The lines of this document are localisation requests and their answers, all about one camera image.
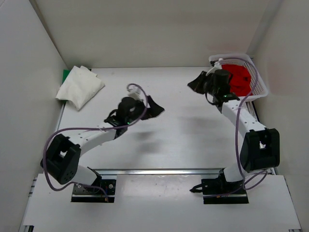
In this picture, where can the red t shirt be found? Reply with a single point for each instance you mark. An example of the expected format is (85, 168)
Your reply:
(240, 79)

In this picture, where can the green polo t shirt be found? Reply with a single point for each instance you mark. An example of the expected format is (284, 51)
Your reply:
(65, 75)

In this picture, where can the white t shirt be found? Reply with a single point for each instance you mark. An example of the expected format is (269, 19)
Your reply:
(79, 87)

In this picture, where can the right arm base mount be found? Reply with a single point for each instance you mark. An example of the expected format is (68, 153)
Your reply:
(219, 191)

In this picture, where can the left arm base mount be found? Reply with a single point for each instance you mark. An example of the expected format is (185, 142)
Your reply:
(82, 194)

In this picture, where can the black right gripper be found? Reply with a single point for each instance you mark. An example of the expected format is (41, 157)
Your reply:
(197, 86)

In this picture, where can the white plastic mesh basket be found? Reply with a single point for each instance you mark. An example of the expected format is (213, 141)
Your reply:
(257, 85)

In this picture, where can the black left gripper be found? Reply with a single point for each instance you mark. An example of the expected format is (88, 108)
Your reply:
(154, 110)

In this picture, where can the aluminium front rail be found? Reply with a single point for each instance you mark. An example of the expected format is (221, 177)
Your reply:
(157, 171)

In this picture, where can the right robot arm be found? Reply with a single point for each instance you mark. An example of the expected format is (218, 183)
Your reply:
(260, 149)

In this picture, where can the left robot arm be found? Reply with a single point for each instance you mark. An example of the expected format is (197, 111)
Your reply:
(62, 153)

